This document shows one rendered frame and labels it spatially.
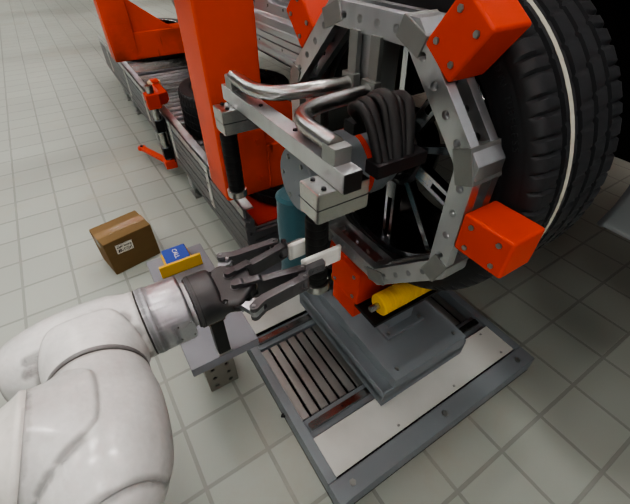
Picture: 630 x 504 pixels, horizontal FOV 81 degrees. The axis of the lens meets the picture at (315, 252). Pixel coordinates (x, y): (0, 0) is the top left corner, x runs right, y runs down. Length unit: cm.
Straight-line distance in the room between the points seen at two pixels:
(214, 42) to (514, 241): 85
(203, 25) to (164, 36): 200
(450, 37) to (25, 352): 63
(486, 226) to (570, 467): 102
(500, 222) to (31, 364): 62
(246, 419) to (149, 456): 100
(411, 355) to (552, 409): 55
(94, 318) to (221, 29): 82
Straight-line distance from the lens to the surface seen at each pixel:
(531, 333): 173
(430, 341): 126
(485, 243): 61
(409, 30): 63
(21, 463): 38
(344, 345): 127
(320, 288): 62
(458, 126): 59
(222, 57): 112
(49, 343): 50
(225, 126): 78
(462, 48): 57
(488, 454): 140
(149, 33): 306
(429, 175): 80
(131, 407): 39
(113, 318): 49
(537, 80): 63
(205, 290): 51
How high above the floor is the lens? 122
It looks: 42 degrees down
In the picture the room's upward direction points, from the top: straight up
